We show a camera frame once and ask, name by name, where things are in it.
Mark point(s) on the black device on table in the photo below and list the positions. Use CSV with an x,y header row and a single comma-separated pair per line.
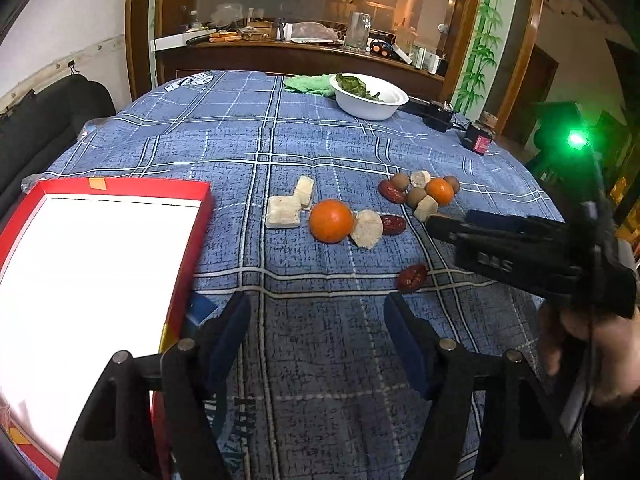
x,y
434,114

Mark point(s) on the red date middle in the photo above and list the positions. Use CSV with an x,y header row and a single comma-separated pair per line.
x,y
393,225

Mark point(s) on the red box white inside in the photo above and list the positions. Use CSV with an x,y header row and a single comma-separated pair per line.
x,y
91,266

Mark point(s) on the white bowl with greens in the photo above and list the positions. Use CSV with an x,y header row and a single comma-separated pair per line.
x,y
367,97

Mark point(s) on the red date back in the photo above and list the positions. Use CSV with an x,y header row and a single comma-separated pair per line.
x,y
391,193

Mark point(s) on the small orange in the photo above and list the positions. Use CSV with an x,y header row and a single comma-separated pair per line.
x,y
440,190

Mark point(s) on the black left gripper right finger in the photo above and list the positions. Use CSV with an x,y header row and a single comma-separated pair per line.
x,y
520,436

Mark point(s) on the small pale cake block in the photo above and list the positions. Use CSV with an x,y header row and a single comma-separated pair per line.
x,y
303,191

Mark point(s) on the large orange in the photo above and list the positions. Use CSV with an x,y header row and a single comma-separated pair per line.
x,y
330,221

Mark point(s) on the red date front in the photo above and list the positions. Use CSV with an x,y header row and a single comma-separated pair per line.
x,y
412,278

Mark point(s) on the brown longan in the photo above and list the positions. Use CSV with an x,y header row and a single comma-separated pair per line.
x,y
454,183
414,196
400,181

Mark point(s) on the pale cake cylinder front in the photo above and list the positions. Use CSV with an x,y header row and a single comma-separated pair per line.
x,y
426,208

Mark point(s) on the black sofa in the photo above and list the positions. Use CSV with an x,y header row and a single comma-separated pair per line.
x,y
42,126

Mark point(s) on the brown longan left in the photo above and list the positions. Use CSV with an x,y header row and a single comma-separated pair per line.
x,y
400,181

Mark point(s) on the tripod with green light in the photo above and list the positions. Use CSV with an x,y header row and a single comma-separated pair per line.
x,y
567,163

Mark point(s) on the brown longan middle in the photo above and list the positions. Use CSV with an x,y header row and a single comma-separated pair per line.
x,y
414,196

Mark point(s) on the red date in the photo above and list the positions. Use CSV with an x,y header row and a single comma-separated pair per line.
x,y
391,193
393,225
412,278

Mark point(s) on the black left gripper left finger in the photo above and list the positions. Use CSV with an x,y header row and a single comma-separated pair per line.
x,y
114,435

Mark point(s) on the green cloth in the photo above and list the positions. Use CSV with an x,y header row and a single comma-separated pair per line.
x,y
318,85

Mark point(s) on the square pale cake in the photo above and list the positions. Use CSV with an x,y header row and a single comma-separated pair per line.
x,y
283,212

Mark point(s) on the pale cake piece back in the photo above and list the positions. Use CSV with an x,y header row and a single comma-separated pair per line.
x,y
420,178

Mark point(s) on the blue plaid tablecloth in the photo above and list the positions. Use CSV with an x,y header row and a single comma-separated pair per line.
x,y
317,390

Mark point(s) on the brown longan right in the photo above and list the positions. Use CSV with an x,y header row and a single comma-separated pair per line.
x,y
454,183

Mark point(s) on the wooden sideboard cabinet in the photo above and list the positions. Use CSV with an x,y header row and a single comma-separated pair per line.
x,y
459,30

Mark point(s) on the person's right hand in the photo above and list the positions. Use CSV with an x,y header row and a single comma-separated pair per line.
x,y
616,349

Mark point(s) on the black red small box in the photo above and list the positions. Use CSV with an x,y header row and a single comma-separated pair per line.
x,y
477,138

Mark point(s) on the round pale cake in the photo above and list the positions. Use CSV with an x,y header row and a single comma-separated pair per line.
x,y
368,229

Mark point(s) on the glass jar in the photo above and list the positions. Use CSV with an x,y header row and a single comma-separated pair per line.
x,y
358,30

